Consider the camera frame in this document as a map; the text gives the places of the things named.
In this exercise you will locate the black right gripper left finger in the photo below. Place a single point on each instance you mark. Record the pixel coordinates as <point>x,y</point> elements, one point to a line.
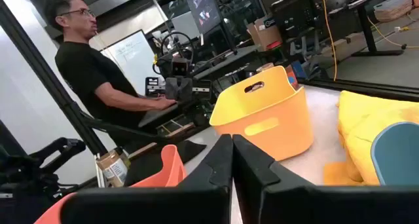
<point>170,204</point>

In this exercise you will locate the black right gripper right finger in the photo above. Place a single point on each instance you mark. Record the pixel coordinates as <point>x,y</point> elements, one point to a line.
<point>311,204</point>

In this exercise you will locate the salmon orange plastic bin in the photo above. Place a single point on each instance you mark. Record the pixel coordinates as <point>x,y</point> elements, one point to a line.
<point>171,171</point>

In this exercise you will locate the black-lidded jar white label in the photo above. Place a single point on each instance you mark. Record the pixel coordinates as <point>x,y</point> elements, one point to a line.
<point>113,168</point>

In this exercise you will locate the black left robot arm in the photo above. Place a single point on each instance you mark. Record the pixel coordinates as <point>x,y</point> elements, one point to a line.
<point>19,175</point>

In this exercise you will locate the yellow plastic bin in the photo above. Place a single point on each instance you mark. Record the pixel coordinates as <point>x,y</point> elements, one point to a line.
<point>278,132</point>

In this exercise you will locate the white plastic table cover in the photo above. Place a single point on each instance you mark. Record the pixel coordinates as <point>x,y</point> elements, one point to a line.
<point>327,125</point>

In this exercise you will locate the grey side desk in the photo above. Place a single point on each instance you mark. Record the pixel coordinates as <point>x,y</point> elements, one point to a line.
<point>157,114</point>

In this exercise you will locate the yellow cloth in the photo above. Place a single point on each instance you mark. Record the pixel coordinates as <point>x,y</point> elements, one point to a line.
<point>363,119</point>

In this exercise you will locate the blue plastic bin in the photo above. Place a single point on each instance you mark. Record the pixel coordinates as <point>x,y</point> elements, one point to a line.
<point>399,155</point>

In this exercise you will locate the spice jar orange blue label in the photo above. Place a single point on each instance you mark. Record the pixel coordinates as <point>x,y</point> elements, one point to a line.
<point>292,76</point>

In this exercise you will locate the white whiteboard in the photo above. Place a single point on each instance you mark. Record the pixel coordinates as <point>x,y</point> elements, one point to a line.
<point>134,57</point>

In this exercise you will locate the person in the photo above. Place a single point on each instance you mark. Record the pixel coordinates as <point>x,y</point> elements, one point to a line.
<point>88,73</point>

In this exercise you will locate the brown cardboard box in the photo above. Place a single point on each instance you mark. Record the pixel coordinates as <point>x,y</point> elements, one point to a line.
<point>266,34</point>

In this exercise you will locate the black background desk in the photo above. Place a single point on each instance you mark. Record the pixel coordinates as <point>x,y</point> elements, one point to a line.
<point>366,17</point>

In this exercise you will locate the dark computer monitor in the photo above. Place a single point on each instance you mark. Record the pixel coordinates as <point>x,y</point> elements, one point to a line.
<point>203,9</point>

